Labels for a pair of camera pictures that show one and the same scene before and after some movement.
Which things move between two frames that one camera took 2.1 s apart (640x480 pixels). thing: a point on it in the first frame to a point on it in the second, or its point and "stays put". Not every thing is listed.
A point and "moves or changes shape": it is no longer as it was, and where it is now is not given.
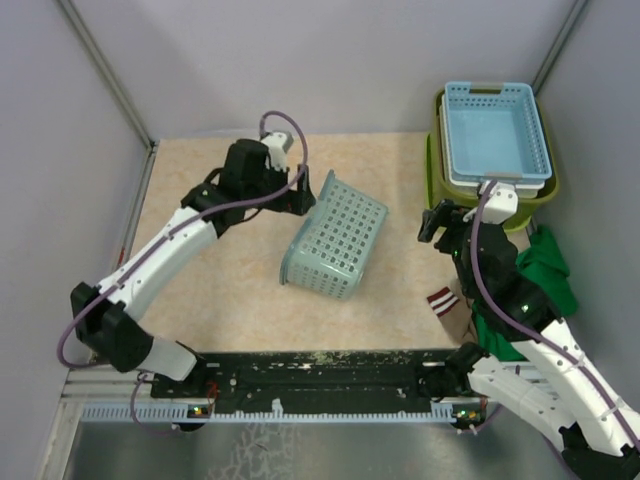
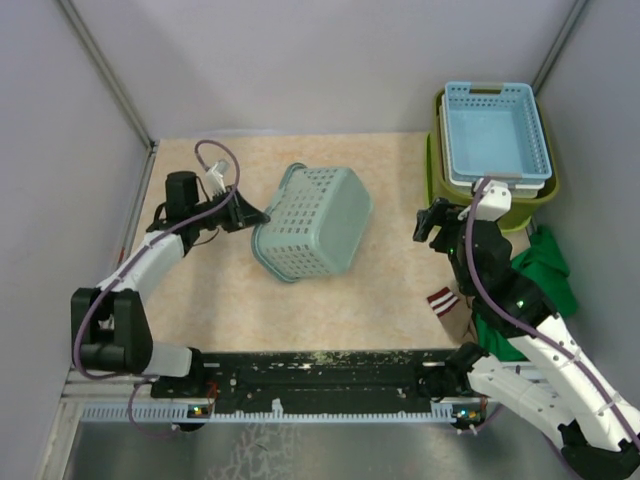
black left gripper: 300,201 to 241,215
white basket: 524,188 stays put
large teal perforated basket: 333,247 moves or changes shape
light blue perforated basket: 495,131 stays put
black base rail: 370,376 stays put
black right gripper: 451,217 stays put
